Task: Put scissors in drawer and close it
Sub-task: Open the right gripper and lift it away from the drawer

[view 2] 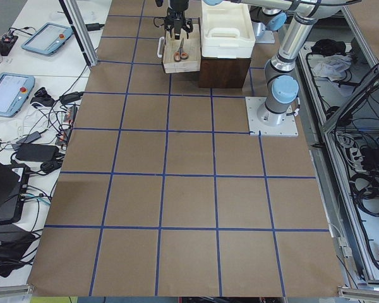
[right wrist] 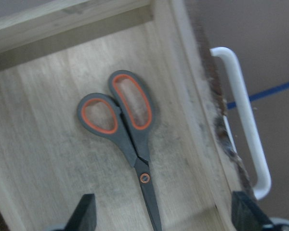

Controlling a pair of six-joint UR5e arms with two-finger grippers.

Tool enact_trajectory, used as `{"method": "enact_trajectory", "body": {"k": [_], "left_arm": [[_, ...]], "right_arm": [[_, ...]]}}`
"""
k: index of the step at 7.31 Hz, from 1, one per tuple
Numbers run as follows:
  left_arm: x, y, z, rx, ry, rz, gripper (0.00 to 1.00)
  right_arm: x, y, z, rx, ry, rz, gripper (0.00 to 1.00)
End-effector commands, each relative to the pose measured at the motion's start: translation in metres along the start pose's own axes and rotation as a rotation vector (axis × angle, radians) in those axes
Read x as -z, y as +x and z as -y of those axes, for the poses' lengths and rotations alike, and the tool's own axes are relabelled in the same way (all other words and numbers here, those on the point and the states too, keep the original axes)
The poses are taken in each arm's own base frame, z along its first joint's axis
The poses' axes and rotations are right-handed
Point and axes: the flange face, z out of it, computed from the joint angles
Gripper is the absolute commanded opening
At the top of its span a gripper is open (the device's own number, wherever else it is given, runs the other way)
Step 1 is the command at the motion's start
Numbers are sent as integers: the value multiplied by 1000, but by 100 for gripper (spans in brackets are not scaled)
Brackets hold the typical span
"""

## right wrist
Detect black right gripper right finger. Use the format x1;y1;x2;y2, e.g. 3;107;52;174
231;191;274;231

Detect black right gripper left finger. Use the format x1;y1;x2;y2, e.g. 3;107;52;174
65;193;97;231

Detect grey orange scissors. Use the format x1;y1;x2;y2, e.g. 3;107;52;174
77;70;162;231

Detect wooden drawer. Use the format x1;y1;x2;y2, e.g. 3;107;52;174
0;0;246;231

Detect white drawer handle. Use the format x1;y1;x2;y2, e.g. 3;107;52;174
210;47;272;200

